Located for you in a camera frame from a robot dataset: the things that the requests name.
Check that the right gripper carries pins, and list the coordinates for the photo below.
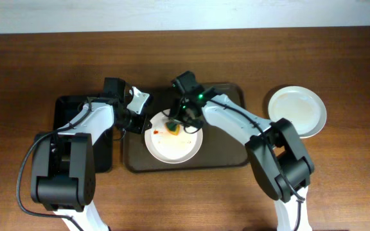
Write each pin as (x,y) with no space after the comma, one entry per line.
(183,117)

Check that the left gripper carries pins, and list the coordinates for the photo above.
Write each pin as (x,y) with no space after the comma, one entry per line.
(135,124)

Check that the green and orange sponge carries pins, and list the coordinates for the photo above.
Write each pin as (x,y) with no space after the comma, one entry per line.
(172,127)

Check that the white plate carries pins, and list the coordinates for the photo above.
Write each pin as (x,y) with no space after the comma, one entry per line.
(169,148)
(316,128)

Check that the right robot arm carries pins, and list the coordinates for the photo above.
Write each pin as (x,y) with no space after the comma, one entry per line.
(279,160)

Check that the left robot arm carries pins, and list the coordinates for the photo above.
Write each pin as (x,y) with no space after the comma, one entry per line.
(63,175)

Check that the black rectangular tray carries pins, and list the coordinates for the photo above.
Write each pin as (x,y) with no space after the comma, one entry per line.
(66,108)

